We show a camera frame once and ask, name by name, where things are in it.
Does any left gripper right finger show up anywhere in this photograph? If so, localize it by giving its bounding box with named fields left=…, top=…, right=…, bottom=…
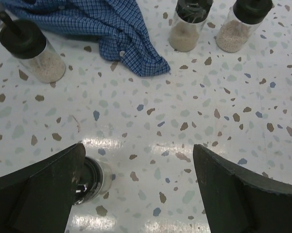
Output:
left=193, top=145, right=292, bottom=233

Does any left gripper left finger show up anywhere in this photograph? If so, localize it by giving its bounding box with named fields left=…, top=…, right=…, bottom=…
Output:
left=0, top=143, right=85, bottom=233

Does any left front glass jar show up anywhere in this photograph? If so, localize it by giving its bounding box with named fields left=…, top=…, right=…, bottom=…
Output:
left=73, top=157, right=113, bottom=205

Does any far left glass jar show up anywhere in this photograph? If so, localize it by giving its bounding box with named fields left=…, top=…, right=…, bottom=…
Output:
left=0, top=11, right=66, bottom=83

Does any back right glass jar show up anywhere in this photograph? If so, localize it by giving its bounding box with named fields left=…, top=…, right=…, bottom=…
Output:
left=215, top=0, right=273, bottom=53

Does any taped lid glass jar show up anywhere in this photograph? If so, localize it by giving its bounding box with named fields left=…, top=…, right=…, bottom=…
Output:
left=169, top=0, right=213, bottom=52

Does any blue checkered shirt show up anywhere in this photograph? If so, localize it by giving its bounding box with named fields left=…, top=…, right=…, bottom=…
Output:
left=1, top=0, right=171, bottom=77

